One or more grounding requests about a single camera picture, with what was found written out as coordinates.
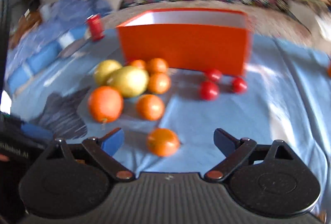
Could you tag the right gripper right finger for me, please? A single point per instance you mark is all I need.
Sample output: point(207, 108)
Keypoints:
point(236, 152)

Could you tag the light blue table cloth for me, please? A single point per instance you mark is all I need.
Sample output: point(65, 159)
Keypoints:
point(288, 98)

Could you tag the red tomato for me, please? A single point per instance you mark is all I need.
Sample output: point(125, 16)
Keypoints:
point(213, 75)
point(209, 91)
point(238, 85)

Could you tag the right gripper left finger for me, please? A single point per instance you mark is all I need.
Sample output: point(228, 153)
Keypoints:
point(102, 151)

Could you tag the red soda can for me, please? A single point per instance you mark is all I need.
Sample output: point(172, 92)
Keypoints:
point(95, 26)

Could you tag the grey glasses case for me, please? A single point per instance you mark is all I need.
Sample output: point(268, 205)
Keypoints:
point(70, 49)

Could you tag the orange cardboard box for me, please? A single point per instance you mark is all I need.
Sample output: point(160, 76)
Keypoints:
point(189, 38)

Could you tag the blue striped bedsheet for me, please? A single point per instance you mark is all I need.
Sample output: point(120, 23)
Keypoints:
point(41, 47)

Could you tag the small orange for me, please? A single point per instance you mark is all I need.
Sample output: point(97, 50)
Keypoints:
point(141, 64)

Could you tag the yellow apple front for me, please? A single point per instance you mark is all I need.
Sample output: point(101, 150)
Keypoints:
point(129, 81)

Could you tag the yellow apple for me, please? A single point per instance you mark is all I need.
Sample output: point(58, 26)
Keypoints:
point(129, 81)
point(104, 69)

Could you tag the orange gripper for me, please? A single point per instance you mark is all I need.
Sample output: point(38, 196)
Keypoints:
point(163, 142)

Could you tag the quilted pink bedspread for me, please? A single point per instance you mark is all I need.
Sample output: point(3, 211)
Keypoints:
point(263, 21)

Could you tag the red tomato front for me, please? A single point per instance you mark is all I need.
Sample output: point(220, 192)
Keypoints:
point(209, 91)

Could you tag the large orange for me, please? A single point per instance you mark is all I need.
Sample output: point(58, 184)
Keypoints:
point(105, 104)

